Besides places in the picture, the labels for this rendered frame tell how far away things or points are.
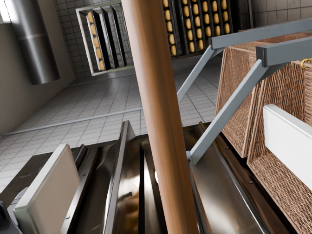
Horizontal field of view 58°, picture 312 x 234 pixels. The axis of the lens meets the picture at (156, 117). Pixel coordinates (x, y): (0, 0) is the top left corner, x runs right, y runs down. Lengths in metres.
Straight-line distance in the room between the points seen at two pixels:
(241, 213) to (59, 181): 0.95
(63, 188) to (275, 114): 0.13
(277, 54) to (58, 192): 0.57
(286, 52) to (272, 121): 0.49
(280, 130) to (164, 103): 0.09
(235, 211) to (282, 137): 0.93
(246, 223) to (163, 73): 0.87
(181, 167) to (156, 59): 0.10
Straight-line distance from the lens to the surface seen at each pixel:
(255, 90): 1.30
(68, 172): 0.18
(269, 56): 0.66
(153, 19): 0.21
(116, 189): 1.08
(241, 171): 1.34
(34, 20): 3.35
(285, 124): 0.17
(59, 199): 0.17
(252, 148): 1.30
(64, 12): 5.39
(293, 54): 0.68
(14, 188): 1.74
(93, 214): 1.27
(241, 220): 1.06
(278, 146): 0.19
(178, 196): 0.26
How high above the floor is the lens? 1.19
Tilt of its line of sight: 1 degrees up
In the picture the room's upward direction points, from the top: 101 degrees counter-clockwise
